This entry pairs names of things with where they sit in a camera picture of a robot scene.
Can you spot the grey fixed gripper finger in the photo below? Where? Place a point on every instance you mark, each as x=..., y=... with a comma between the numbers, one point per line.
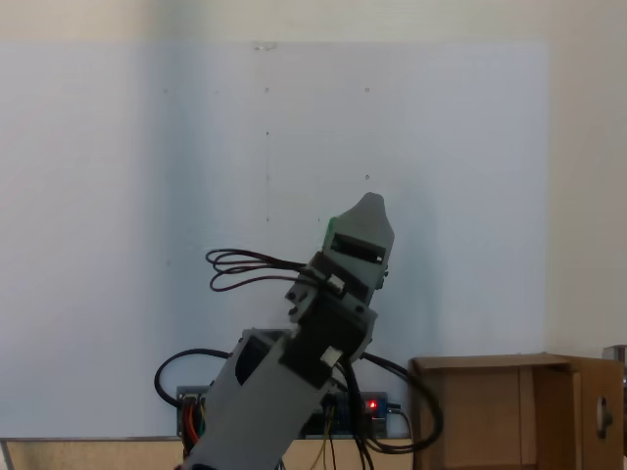
x=367, y=215

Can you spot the green die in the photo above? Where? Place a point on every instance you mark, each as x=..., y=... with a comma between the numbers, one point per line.
x=330, y=231

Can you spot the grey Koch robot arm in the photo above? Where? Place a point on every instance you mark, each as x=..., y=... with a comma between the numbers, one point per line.
x=264, y=406

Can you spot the blue power circuit board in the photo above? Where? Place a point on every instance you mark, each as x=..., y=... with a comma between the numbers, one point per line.
x=377, y=421

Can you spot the clear tape piece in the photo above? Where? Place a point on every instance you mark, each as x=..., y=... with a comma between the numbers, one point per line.
x=264, y=47

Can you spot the brown cardboard box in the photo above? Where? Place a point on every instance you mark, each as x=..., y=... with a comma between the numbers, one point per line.
x=470, y=421

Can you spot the servo driver circuit board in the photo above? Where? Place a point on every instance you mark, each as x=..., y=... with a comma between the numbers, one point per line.
x=188, y=394

